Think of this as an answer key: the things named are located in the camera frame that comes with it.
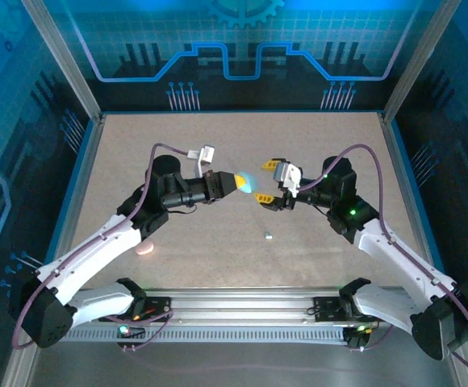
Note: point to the blue earbud charging case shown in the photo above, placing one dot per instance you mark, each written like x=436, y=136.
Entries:
x=252, y=183

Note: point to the pink earbud charging case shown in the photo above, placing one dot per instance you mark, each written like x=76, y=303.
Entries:
x=145, y=250

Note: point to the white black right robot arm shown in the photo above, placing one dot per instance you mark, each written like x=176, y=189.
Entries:
x=403, y=258

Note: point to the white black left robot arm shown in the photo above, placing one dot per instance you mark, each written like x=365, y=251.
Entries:
x=89, y=254

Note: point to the aluminium side rail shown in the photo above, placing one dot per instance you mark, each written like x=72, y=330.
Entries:
x=399, y=173
x=84, y=177

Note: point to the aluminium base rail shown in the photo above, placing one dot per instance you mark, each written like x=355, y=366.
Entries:
x=238, y=306

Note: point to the aluminium frame post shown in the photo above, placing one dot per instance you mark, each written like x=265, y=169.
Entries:
x=415, y=60
x=64, y=60

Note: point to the aluminium frame bar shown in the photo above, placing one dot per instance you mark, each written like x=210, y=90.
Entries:
x=16, y=371
x=460, y=379

